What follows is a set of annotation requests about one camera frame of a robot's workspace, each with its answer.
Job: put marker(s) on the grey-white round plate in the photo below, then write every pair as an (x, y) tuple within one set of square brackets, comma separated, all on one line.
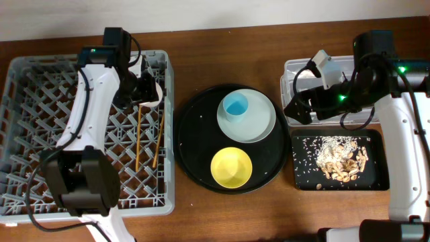
[(254, 124)]

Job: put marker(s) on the blue plastic cup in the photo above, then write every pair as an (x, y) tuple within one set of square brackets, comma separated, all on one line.
[(235, 105)]

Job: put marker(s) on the pink plastic cup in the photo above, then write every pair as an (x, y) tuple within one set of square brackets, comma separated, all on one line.
[(158, 100)]

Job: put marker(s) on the wooden chopstick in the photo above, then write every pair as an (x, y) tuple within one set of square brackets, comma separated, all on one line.
[(159, 139), (138, 129)]

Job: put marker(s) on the grey plastic dishwasher rack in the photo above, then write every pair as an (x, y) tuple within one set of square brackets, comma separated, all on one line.
[(35, 107)]

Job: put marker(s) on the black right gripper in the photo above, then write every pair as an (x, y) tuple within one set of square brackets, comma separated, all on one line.
[(309, 105)]

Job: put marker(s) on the black rectangular tray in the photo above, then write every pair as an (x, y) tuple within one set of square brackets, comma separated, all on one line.
[(313, 148)]

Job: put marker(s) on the food scraps pile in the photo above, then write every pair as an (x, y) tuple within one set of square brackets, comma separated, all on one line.
[(341, 158)]

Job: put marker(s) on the yellow bowl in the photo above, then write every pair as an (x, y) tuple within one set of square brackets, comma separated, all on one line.
[(231, 167)]

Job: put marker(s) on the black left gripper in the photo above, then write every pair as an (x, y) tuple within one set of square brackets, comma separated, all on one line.
[(148, 89)]

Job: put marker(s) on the clear plastic waste bin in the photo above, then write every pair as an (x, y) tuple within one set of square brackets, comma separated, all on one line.
[(307, 80)]

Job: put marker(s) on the round black tray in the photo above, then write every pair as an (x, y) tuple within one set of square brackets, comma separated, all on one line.
[(197, 137)]

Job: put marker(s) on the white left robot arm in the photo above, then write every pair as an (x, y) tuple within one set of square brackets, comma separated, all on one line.
[(77, 171)]

